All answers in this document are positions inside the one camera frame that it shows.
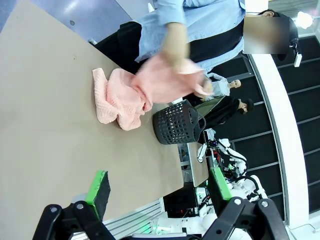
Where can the person's left hand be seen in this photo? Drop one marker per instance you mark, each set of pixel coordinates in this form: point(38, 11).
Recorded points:
point(205, 87)

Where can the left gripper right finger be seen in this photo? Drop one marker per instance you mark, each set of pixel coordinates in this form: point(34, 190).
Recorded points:
point(220, 192)

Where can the dark grey perforated basket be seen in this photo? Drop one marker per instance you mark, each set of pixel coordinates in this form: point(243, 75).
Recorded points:
point(175, 125)

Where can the person in light blue shirt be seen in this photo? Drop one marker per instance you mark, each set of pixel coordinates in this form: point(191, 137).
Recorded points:
point(212, 20)

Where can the aluminium table frame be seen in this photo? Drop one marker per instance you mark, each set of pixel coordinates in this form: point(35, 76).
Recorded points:
point(135, 217)

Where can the round floor socket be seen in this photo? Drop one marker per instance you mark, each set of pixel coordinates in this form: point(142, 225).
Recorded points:
point(72, 23)

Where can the mannequin in jacket and apron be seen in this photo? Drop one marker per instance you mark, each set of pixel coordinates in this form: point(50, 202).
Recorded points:
point(225, 112)

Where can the white table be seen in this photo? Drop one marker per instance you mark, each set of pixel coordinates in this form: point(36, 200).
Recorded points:
point(197, 162)

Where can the person's right hand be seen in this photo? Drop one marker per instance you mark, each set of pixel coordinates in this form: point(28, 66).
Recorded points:
point(176, 58)

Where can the black camera with white box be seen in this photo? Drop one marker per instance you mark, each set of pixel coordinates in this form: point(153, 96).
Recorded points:
point(297, 60)

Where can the mannequin in light shirt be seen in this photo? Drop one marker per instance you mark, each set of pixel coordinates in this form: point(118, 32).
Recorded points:
point(221, 86)

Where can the white structural column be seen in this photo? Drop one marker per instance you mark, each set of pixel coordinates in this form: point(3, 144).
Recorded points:
point(280, 125)

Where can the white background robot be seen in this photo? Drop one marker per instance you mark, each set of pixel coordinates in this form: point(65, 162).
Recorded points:
point(231, 152)

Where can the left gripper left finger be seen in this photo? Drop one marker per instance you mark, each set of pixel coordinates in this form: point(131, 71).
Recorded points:
point(96, 197)

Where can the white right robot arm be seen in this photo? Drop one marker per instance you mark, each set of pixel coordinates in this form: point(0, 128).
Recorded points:
point(180, 223)

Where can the pink towel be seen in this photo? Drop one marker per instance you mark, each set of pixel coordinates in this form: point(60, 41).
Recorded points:
point(120, 100)

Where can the person's right forearm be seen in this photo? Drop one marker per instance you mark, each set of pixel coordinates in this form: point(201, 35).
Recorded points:
point(176, 35)

